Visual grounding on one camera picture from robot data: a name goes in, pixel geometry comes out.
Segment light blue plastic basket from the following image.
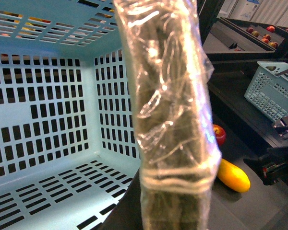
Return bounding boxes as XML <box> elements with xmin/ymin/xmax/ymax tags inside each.
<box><xmin>0</xmin><ymin>0</ymin><xmax>140</xmax><ymax>230</ymax></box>

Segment yellow mango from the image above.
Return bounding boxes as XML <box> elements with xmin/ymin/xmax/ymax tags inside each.
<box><xmin>217</xmin><ymin>159</ymin><xmax>251</xmax><ymax>193</ymax></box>

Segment red apple near mango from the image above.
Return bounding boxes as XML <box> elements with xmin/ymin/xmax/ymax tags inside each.
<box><xmin>213</xmin><ymin>124</ymin><xmax>227</xmax><ymax>146</ymax></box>

